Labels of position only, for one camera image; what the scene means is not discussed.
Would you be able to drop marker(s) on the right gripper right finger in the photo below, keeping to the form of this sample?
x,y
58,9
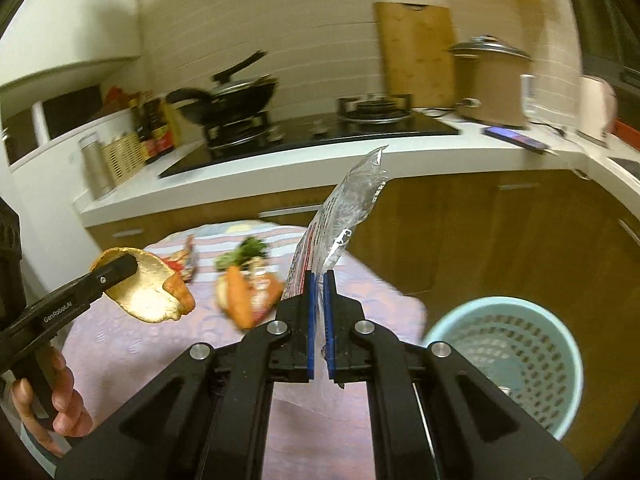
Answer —
x,y
433,414

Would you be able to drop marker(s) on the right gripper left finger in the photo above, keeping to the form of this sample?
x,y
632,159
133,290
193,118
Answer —
x,y
206,415

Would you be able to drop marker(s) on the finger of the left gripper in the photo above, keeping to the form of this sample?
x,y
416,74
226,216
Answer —
x,y
108,274

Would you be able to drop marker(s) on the yellow fruit peel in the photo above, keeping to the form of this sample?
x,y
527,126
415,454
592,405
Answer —
x,y
155,293

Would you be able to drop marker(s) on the large bok choy piece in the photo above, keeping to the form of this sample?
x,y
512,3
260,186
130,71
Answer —
x,y
251,247

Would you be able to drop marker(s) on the clear plastic wrapper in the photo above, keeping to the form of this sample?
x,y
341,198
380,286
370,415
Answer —
x,y
329,232

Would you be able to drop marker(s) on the light blue perforated trash basket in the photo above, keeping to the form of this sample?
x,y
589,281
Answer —
x,y
523,349

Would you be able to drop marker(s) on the wooden kitchen cabinets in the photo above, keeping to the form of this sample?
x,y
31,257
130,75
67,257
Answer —
x,y
546,236

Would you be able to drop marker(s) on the person's left hand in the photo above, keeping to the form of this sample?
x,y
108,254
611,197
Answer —
x,y
72,419

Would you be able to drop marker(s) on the red snack wrapper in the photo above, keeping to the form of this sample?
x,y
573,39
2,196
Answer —
x,y
185,261

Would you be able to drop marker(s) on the metal canister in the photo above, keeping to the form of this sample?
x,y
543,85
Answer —
x,y
99,179

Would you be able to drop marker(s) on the woven wicker basket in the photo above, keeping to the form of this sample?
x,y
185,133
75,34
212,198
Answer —
x,y
123,157

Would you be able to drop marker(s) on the striped pink patterned tablecloth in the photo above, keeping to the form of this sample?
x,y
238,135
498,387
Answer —
x,y
330,397

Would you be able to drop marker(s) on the orange carrot piece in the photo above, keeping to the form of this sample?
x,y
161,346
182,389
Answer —
x,y
247,300

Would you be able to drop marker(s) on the dark sauce bottle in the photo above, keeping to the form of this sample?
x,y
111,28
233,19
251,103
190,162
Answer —
x,y
152,127

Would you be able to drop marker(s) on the black wok with lid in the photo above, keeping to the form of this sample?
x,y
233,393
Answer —
x,y
230,100

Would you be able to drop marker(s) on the black gas stove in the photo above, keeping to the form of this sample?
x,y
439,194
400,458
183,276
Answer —
x,y
356,118

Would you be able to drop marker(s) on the black smartphone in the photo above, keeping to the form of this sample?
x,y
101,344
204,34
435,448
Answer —
x,y
517,139

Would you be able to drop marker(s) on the brown rice cooker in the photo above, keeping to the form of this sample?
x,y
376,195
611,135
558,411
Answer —
x,y
488,81

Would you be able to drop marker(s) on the red tray on counter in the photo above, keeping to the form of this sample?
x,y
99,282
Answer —
x,y
627,134

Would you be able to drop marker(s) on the white electric kettle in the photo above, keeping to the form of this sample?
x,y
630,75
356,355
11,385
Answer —
x,y
597,110

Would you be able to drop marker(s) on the wooden cutting board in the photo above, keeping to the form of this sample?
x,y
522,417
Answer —
x,y
414,42

